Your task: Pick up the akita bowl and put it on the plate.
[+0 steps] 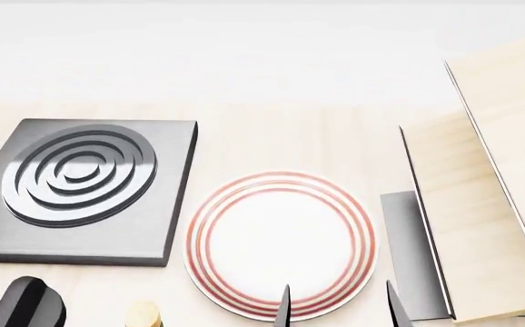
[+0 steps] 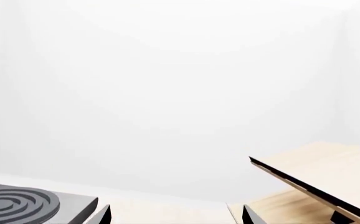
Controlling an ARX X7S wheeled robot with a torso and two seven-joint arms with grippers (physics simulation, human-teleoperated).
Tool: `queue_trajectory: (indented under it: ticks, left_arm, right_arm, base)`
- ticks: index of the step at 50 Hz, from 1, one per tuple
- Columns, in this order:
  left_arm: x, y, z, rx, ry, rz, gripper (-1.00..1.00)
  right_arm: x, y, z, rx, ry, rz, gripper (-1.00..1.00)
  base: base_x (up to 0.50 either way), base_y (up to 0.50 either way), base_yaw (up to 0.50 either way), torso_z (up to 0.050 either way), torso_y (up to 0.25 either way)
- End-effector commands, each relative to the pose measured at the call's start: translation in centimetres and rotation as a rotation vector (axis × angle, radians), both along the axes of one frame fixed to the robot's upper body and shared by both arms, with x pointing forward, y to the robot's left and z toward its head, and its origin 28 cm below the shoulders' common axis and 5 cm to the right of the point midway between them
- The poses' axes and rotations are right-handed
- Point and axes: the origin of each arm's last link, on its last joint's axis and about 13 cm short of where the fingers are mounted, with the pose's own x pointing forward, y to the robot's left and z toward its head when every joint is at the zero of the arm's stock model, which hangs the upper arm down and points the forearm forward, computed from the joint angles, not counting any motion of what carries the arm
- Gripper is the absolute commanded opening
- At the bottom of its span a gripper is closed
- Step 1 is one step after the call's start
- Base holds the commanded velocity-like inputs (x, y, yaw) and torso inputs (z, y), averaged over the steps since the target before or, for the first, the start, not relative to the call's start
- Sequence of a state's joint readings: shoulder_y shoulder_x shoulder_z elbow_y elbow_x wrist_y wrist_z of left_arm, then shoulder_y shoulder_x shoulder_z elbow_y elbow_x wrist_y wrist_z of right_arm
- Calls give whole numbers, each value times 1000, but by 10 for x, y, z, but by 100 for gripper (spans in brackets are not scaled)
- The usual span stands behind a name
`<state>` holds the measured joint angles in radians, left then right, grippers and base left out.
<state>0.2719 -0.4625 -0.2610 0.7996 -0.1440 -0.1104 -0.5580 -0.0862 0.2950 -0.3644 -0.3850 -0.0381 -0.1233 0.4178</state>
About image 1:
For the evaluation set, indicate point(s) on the glossy black bowl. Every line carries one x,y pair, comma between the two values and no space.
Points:
28,304

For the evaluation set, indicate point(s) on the cream round object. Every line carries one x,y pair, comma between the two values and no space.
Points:
142,315

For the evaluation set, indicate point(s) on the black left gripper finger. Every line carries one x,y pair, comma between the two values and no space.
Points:
283,310

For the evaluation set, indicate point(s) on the light wooden cabinet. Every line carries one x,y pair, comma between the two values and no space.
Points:
480,211

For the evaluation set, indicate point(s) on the grey stove burner plate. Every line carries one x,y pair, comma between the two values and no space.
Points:
85,190

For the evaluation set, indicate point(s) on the white plate with red rings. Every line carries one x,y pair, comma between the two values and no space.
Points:
280,238

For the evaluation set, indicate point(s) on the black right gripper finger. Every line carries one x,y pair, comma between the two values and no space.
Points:
396,308

